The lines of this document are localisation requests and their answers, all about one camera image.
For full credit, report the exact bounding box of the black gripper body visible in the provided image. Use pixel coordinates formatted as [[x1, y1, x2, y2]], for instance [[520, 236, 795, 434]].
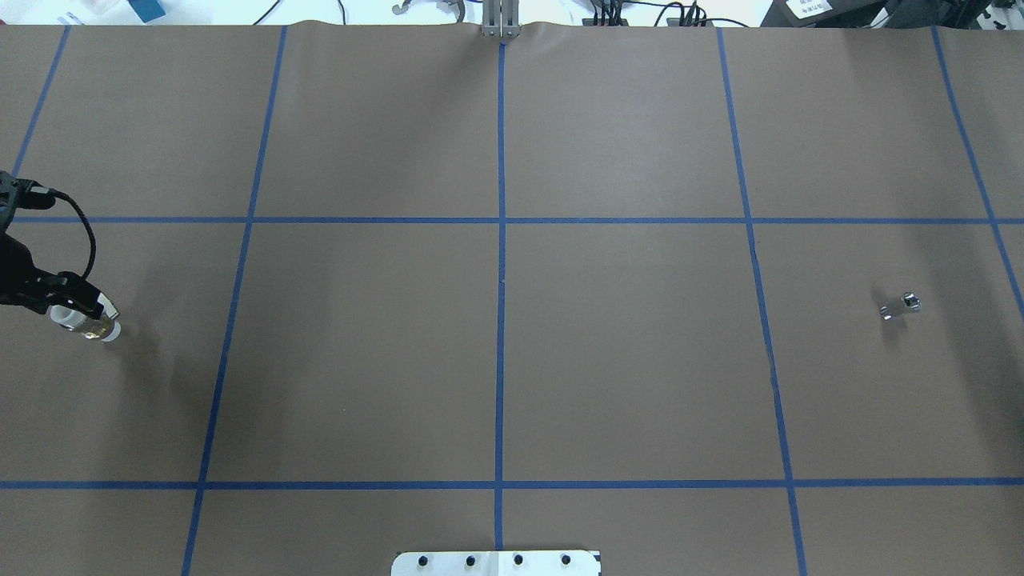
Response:
[[1, 234, 61, 314]]

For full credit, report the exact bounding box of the PPR valve white brass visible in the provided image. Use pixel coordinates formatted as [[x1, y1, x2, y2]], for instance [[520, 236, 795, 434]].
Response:
[[48, 305, 122, 342]]

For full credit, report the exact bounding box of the blue box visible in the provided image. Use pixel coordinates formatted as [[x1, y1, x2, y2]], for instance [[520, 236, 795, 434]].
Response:
[[127, 0, 167, 23]]

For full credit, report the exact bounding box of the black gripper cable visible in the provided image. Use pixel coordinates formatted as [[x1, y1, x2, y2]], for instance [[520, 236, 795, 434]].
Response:
[[0, 171, 98, 282]]

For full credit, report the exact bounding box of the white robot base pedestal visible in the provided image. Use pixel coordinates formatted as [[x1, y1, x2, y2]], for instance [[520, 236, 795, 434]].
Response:
[[390, 550, 602, 575]]

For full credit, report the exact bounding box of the aluminium frame post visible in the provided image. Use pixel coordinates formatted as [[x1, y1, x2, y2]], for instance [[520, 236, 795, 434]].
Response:
[[482, 0, 522, 40]]

